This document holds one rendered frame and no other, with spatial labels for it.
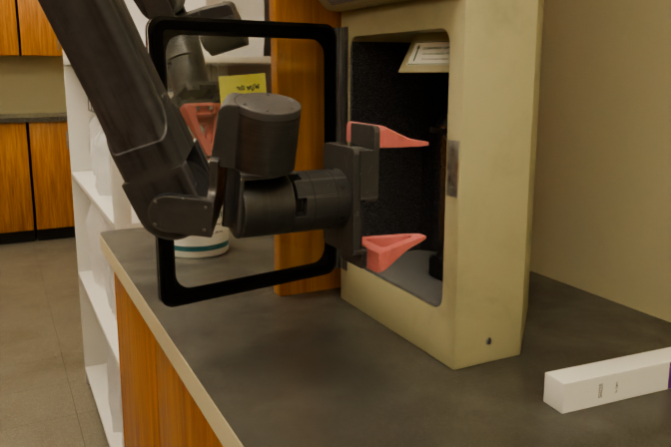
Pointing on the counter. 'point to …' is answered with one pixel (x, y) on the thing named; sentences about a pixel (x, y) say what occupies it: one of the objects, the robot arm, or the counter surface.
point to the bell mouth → (427, 54)
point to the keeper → (452, 168)
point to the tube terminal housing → (473, 156)
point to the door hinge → (341, 101)
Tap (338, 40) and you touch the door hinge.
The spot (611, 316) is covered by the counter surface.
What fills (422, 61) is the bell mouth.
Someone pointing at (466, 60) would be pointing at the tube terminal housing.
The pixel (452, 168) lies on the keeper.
